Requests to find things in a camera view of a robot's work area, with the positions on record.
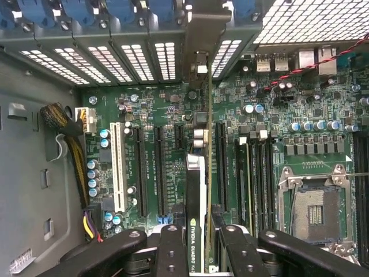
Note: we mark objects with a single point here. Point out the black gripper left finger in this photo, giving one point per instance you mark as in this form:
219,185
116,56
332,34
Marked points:
171,254

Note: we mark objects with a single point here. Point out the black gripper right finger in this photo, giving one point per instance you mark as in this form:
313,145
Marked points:
239,254

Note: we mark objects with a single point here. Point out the black RAM slot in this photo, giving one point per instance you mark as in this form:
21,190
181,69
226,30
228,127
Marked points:
272,187
357,202
255,173
261,187
240,187
366,202

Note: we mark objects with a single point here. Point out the long black expansion slot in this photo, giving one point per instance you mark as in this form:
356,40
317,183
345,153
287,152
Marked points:
140,173
160,173
222,167

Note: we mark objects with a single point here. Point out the CPU socket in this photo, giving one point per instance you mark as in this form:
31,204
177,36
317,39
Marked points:
317,207

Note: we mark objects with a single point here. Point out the white expansion slot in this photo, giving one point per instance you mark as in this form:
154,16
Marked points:
117,167

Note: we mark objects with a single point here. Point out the thin metal locking lever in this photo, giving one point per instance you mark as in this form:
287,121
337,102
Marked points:
357,175

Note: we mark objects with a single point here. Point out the green motherboard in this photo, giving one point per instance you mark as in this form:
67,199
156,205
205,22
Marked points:
173,109

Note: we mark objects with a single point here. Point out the white power connector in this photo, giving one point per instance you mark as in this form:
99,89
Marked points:
89,121

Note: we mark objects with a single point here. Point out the open black PC case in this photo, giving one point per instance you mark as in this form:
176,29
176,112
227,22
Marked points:
29,173

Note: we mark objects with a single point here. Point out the silver USB port block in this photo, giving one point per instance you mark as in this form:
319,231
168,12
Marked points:
263,63
281,63

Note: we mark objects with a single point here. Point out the tall silver port block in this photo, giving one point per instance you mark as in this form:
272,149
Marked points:
307,62
327,62

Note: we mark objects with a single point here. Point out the perforated slot cover plate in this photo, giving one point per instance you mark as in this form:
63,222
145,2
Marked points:
90,37
53,39
165,34
17,39
245,33
128,36

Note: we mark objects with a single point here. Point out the blue card retention clip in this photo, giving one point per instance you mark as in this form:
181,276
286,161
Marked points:
119,11
7,14
161,11
78,11
34,13
245,8

